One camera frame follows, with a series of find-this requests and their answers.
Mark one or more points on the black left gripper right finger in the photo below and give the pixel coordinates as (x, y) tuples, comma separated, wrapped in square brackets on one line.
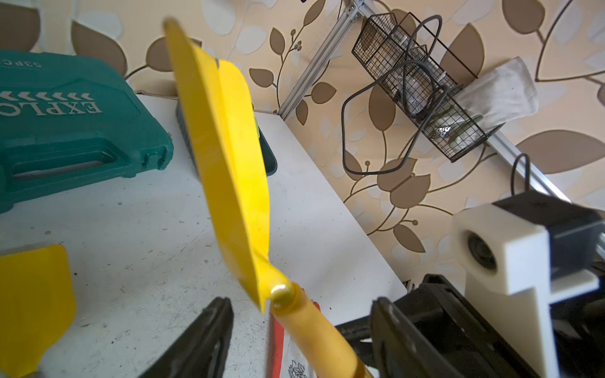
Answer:
[(399, 349)]

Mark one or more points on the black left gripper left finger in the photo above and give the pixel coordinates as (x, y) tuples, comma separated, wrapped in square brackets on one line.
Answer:
[(202, 349)]

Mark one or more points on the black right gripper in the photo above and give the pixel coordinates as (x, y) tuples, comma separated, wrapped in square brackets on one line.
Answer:
[(475, 349)]

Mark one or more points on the yellow shovel wooden handle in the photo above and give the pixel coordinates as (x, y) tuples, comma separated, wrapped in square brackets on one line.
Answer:
[(37, 306)]

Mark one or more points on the blue plastic storage box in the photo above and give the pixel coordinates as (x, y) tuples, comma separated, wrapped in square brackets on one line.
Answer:
[(270, 162)]

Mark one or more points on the red white work glove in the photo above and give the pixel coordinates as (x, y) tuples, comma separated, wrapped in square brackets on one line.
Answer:
[(287, 360)]

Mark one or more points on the grey cloth bag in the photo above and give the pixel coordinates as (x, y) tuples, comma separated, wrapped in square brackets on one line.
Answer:
[(507, 93)]

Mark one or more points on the green plastic tool case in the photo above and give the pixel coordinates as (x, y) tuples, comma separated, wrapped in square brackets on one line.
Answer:
[(70, 121)]

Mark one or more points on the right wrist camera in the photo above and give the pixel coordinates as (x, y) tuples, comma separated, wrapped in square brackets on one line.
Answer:
[(533, 272)]

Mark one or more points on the black wire basket right wall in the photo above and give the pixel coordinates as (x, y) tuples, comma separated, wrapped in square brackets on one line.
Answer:
[(425, 77)]

